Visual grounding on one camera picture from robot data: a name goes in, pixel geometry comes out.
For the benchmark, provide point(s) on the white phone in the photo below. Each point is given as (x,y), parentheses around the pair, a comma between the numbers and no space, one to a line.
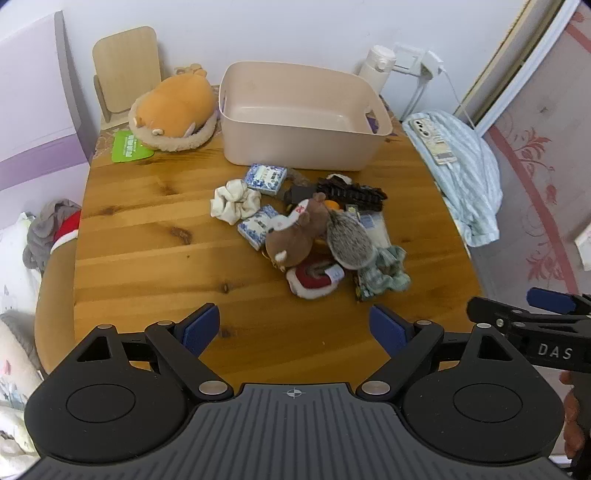
(431,138)

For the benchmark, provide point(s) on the red white plush scrunchie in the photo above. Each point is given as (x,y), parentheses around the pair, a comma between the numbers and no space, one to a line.
(307,281)

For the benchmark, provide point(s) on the blue white tissue packet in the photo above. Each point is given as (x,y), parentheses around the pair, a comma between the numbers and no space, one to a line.
(265,179)
(256,228)

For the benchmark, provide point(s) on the white thermos bottle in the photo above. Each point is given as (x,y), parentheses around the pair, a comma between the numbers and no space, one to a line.
(376,69)

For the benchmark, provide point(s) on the person's right hand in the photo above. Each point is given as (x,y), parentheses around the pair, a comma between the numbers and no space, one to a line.
(575,415)

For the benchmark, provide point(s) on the small orange item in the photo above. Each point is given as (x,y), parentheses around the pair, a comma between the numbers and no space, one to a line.
(330,204)

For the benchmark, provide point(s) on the brown plush toy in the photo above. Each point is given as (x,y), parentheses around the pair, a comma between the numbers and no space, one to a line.
(295,230)

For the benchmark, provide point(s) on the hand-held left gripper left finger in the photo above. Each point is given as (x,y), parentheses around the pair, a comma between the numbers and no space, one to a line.
(201,330)

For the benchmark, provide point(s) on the beige plastic container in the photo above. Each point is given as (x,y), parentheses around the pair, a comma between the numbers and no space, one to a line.
(295,143)

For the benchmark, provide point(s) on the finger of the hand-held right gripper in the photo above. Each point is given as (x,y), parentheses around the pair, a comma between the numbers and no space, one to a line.
(485,310)
(549,299)

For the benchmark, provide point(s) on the light wooden board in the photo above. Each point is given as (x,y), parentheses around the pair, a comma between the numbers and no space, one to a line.
(124,60)

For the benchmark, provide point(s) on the grey cloth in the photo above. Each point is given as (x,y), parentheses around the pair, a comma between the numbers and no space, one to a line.
(46,226)

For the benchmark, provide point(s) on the red white hat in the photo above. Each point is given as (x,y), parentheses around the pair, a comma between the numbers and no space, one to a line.
(69,228)

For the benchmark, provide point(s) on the green card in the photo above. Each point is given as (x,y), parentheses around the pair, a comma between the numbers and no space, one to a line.
(129,147)

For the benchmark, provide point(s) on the white bedding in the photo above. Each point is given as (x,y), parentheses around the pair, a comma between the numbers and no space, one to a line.
(14,277)

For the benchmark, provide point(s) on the striped blue white cloth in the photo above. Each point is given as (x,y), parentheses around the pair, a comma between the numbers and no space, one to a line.
(475,184)

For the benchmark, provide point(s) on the white charger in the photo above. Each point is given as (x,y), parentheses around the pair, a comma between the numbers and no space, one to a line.
(431,64)

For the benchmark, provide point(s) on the green scrunchie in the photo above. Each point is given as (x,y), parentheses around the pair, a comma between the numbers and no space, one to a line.
(385,272)

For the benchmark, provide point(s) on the orange plush toy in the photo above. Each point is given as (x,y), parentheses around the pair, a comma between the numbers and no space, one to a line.
(180,101)

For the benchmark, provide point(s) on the purple white cabinet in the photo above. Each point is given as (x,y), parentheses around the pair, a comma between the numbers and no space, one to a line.
(37,115)

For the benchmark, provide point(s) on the grey hedgehog plush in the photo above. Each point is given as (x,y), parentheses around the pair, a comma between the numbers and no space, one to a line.
(348,240)

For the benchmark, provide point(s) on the clear plastic packet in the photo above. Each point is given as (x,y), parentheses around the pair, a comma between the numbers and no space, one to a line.
(376,228)

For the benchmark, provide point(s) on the white box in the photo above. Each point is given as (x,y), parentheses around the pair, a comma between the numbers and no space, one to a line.
(584,247)

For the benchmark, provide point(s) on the dark brown scrunchie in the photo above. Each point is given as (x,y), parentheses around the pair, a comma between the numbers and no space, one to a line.
(360,194)

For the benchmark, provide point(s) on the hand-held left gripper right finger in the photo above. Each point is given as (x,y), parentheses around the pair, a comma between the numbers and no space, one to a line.
(385,330)

